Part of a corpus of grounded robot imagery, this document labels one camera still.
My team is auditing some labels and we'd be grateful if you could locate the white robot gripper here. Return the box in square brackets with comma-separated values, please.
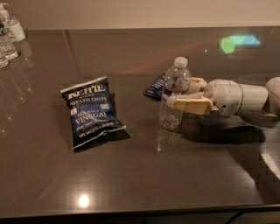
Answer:
[166, 77, 242, 117]

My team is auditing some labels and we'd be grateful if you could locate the clear plastic water bottle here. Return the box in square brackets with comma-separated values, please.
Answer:
[159, 57, 191, 130]

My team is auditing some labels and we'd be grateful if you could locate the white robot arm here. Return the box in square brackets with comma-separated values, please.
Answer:
[167, 77, 280, 128]

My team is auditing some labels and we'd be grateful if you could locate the white pump sanitizer bottle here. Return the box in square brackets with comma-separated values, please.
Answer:
[0, 3, 26, 43]

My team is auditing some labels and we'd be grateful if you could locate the clear water bottle background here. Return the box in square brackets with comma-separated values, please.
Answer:
[0, 20, 18, 60]

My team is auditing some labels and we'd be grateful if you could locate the clear bottle at edge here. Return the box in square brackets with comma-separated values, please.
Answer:
[0, 49, 9, 68]

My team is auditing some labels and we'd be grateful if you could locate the small dark blue packet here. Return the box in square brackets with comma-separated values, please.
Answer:
[144, 74, 165, 101]

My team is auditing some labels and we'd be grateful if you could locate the blue Kettle chips bag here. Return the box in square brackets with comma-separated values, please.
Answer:
[60, 76, 126, 149]

